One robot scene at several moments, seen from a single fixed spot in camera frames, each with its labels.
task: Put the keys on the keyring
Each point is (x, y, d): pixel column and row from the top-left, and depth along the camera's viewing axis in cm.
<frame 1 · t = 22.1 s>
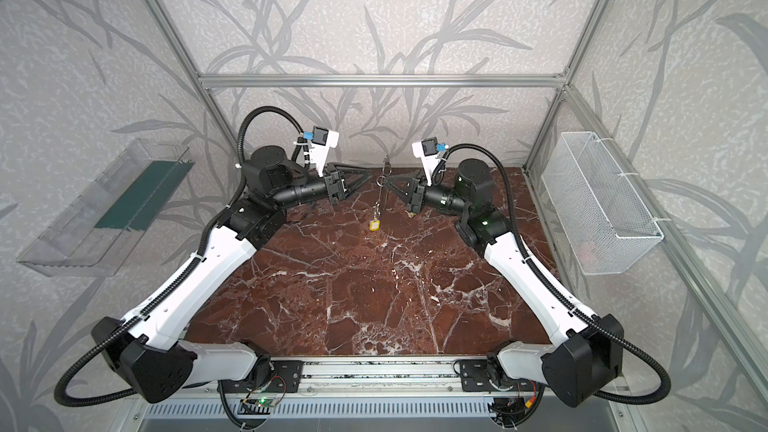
left hand: (370, 169, 60), fingers closed
right hand: (387, 175, 64), fingers closed
yellow key tag: (374, 225, 69), point 31 cm above the table

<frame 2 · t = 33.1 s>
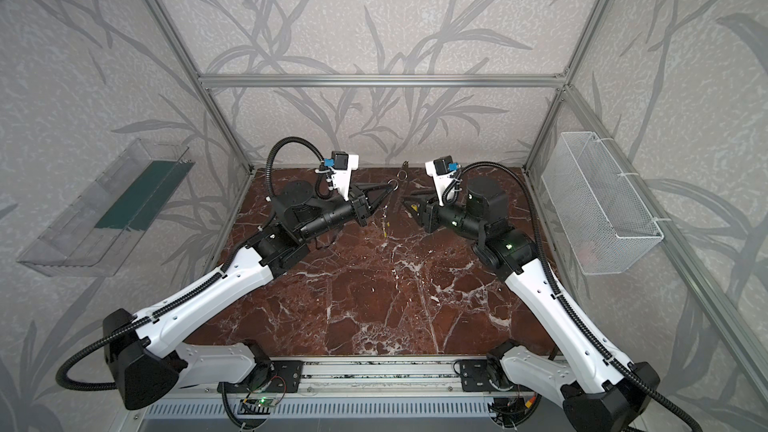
left hand: (394, 182, 61), fingers closed
right hand: (408, 188, 65), fingers open
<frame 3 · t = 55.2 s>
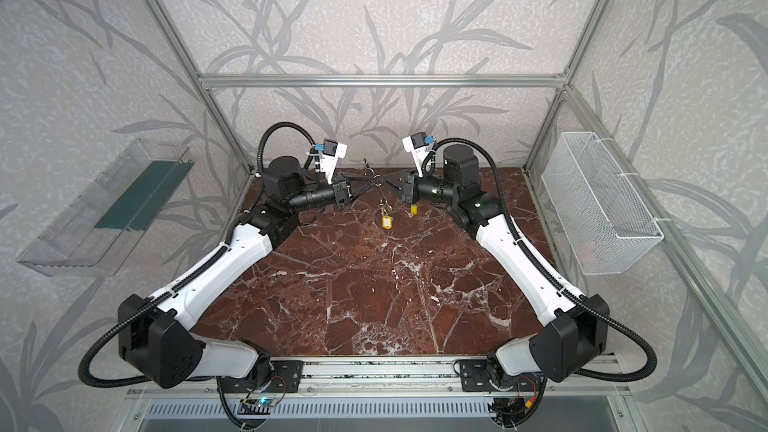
left hand: (375, 178, 66), fingers closed
right hand: (383, 172, 67), fingers closed
yellow key tag: (387, 222, 72), point 29 cm above the table

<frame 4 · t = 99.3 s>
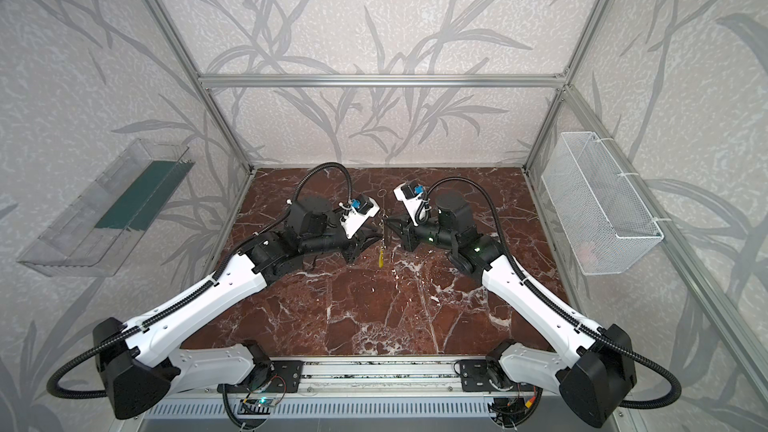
left hand: (381, 225, 69), fingers closed
right hand: (387, 211, 71), fingers closed
